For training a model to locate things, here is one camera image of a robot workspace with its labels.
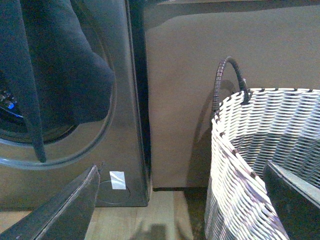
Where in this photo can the grey cabinet beside washer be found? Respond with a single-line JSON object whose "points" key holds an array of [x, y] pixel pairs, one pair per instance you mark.
{"points": [[276, 43]]}

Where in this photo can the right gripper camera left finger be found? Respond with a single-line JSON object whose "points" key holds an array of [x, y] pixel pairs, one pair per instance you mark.
{"points": [[66, 216]]}

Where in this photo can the white woven laundry basket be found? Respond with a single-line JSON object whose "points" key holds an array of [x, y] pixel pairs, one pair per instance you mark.
{"points": [[251, 126]]}

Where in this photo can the grey front-load washing machine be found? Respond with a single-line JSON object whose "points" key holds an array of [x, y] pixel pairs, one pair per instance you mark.
{"points": [[115, 143]]}

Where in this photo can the white tape on washer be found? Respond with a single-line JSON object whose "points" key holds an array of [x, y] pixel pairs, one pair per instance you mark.
{"points": [[118, 181]]}

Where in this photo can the dark navy garment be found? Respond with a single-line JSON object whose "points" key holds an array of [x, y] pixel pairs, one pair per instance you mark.
{"points": [[50, 67]]}

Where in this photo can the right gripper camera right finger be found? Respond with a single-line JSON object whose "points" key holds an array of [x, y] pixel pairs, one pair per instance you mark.
{"points": [[296, 202]]}

